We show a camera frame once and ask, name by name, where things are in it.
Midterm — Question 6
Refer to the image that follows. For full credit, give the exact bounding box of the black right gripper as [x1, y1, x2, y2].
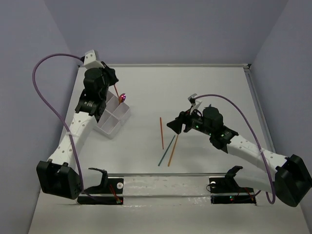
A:
[166, 105, 213, 136]

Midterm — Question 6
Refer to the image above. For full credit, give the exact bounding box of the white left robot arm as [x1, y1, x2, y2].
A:
[36, 61, 118, 200]

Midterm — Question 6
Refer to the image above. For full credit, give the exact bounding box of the yellow chopstick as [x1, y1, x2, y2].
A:
[167, 135, 179, 167]

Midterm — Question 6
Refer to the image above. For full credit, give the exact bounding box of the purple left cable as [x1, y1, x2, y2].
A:
[32, 53, 122, 204]

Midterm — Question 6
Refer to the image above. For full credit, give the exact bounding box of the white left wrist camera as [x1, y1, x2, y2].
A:
[82, 50, 103, 69]

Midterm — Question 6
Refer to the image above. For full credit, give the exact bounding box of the purple cable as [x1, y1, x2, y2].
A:
[32, 53, 122, 204]
[195, 94, 276, 204]

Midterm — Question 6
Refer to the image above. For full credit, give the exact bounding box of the orange chopstick left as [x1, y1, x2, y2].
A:
[159, 117, 164, 150]

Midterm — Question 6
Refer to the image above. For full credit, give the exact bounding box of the white divided utensil container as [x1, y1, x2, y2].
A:
[94, 91, 131, 139]

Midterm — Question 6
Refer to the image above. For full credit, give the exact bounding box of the teal chopstick centre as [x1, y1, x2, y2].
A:
[157, 136, 176, 167]

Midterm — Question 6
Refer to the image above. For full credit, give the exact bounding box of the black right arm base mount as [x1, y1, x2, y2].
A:
[206, 166, 256, 205]

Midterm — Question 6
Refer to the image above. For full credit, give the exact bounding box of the iridescent ornate spoon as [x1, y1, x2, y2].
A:
[118, 93, 126, 104]

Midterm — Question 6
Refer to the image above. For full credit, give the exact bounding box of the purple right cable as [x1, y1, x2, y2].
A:
[195, 94, 276, 204]

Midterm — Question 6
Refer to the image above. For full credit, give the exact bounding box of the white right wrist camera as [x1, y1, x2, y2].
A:
[188, 93, 202, 114]

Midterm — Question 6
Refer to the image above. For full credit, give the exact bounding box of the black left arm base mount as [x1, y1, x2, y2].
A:
[77, 168, 124, 205]

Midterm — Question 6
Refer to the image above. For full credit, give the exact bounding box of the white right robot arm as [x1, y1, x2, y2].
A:
[167, 106, 312, 207]

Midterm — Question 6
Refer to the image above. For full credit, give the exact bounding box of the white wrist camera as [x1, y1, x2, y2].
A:
[188, 93, 202, 114]
[82, 50, 103, 69]

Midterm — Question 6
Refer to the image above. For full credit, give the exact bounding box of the aluminium table edge rail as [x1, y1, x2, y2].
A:
[109, 63, 250, 69]

